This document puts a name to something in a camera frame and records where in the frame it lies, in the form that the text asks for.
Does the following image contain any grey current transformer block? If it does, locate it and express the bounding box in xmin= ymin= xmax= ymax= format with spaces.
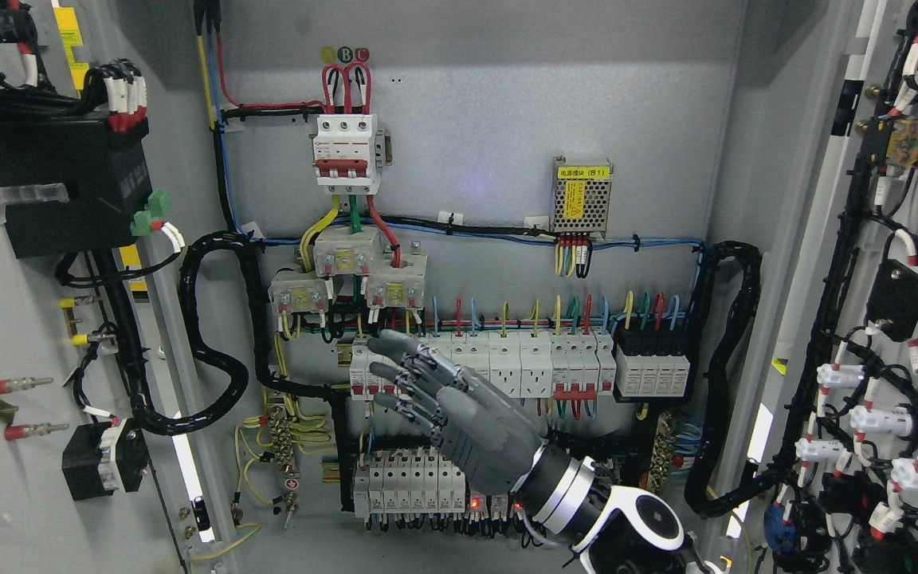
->
xmin=312 ymin=225 xmax=385 ymax=277
xmin=364 ymin=254 xmax=429 ymax=310
xmin=269 ymin=269 xmax=334 ymax=315

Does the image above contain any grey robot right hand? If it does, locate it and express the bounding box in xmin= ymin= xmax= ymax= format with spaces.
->
xmin=367 ymin=330 xmax=564 ymax=501

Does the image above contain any black digital power meter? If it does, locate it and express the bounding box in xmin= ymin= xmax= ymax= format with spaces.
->
xmin=0 ymin=112 xmax=169 ymax=258

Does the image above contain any black surge protector block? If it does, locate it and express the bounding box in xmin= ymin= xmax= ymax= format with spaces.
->
xmin=614 ymin=324 xmax=692 ymax=403

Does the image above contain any red white main breaker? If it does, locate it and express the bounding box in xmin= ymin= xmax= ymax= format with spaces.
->
xmin=312 ymin=114 xmax=383 ymax=196

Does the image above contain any yellow terminal post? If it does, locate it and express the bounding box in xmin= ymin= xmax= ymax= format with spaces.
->
xmin=58 ymin=295 xmax=116 ymax=348

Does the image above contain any black white rotary switch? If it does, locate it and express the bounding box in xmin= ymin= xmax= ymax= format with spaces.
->
xmin=61 ymin=419 xmax=148 ymax=501

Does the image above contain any black corrugated cable conduit left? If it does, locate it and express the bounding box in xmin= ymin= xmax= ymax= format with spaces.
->
xmin=104 ymin=231 xmax=352 ymax=437

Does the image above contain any grey cabinet door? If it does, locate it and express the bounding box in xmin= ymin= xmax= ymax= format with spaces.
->
xmin=0 ymin=1 xmax=237 ymax=573
xmin=724 ymin=1 xmax=918 ymax=573

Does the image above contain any black corrugated cable conduit right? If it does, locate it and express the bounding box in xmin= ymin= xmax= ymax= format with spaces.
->
xmin=685 ymin=242 xmax=763 ymax=518

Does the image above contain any metal mesh power supply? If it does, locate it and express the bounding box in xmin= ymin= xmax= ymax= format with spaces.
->
xmin=550 ymin=154 xmax=614 ymax=237

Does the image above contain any black relay terminal row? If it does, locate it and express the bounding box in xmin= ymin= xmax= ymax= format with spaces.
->
xmin=459 ymin=434 xmax=639 ymax=531

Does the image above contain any white circuit breaker row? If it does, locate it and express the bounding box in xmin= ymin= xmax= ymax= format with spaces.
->
xmin=350 ymin=330 xmax=616 ymax=403

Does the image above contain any brass ground terminal bar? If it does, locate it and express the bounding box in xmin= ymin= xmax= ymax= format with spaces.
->
xmin=267 ymin=406 xmax=300 ymax=493

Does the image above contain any black corrugated cable conduit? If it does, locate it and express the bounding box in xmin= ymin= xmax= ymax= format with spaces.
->
xmin=104 ymin=231 xmax=352 ymax=437
xmin=685 ymin=242 xmax=763 ymax=518

